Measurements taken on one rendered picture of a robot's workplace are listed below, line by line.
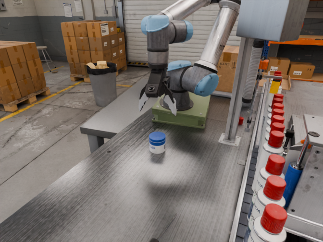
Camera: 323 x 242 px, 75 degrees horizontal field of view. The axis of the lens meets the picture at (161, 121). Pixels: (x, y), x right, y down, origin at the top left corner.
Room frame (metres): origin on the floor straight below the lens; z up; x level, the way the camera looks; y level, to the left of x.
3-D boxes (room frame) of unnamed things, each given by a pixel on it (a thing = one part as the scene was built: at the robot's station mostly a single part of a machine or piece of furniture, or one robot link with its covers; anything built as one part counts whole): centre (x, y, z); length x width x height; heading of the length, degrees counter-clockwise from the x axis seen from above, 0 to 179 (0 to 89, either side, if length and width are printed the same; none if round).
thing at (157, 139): (0.75, 0.02, 0.87); 0.07 x 0.07 x 0.07
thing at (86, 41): (4.86, 1.41, 0.57); 1.20 x 0.85 x 1.14; 166
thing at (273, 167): (0.36, -0.25, 0.98); 0.05 x 0.05 x 0.20
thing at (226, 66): (1.56, -0.50, 0.99); 0.30 x 0.24 x 0.27; 155
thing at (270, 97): (0.97, -0.55, 0.98); 0.05 x 0.05 x 0.20
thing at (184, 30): (0.85, -0.05, 1.30); 0.11 x 0.11 x 0.08; 43
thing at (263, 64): (0.82, -0.42, 1.05); 0.10 x 0.04 x 0.33; 64
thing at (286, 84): (1.69, -0.91, 0.85); 0.30 x 0.26 x 0.04; 154
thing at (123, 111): (1.25, -0.13, 0.81); 0.90 x 0.90 x 0.04; 73
